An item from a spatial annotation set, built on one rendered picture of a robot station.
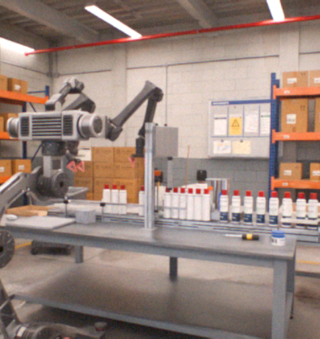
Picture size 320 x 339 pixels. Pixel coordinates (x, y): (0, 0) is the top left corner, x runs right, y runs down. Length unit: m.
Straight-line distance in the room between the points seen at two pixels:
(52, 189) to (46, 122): 0.36
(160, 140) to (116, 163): 3.70
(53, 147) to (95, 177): 4.13
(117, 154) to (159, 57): 2.37
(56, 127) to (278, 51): 5.33
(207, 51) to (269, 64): 1.13
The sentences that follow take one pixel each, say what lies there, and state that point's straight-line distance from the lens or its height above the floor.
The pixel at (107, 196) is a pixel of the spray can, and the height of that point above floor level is 1.00.
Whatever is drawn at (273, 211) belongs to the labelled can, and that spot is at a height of 0.97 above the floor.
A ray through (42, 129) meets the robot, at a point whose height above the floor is 1.43.
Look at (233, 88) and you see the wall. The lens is 6.95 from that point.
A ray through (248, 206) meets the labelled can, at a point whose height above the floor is 0.99.
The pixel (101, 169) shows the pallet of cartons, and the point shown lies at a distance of 6.13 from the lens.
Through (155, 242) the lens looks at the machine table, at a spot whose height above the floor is 0.83.
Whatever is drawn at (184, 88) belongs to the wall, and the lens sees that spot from 7.21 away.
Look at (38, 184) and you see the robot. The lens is 2.15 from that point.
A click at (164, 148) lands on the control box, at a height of 1.34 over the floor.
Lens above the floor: 1.32
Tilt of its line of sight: 3 degrees down
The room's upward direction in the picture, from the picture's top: straight up
